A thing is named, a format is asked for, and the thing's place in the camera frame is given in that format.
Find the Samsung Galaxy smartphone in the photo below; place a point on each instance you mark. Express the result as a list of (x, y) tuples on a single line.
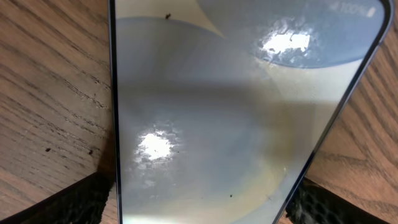
[(219, 106)]

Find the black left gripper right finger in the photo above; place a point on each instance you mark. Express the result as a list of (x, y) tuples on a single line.
[(312, 204)]

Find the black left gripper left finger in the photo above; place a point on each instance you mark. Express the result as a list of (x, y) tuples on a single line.
[(81, 203)]

